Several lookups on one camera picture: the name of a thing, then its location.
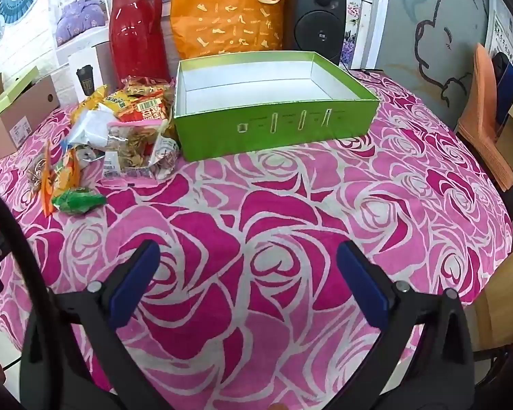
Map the yellow chip packet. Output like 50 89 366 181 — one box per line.
70 85 109 126

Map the black speaker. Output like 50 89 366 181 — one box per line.
282 0 348 67

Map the floral wall poster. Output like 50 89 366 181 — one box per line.
341 0 365 66

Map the light green box lid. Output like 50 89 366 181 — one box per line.
0 66 41 129

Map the green cardboard box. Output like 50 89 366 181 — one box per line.
173 50 380 163

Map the bedding wall poster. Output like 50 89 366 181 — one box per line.
47 0 116 65

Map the red yellow snack packet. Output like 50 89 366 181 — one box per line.
100 76 176 124

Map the blue bag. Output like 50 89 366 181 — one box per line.
491 51 513 125

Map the small brown snack packet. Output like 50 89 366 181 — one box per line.
26 154 48 193

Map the orange chips packet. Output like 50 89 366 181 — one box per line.
40 141 84 218

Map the white clear snack packet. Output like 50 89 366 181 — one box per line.
66 111 112 159

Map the white cup package box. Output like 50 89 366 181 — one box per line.
67 43 114 99

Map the black phone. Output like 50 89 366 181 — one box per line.
0 178 54 334

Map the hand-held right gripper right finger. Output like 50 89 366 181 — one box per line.
325 239 488 410

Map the green candy packet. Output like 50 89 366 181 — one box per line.
52 187 108 215

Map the pink rose blanket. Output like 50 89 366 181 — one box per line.
0 68 513 410

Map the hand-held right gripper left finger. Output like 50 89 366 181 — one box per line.
19 239 172 410

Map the orange cloth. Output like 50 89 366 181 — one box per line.
455 43 513 193

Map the clear bag of dried snacks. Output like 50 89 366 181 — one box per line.
102 119 181 186

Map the brown cardboard box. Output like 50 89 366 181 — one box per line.
0 72 61 166

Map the orange tote bag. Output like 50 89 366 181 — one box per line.
171 0 345 63

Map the wall notice sheet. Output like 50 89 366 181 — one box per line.
485 9 513 69

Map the red thermos jug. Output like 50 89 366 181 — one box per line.
108 0 172 90

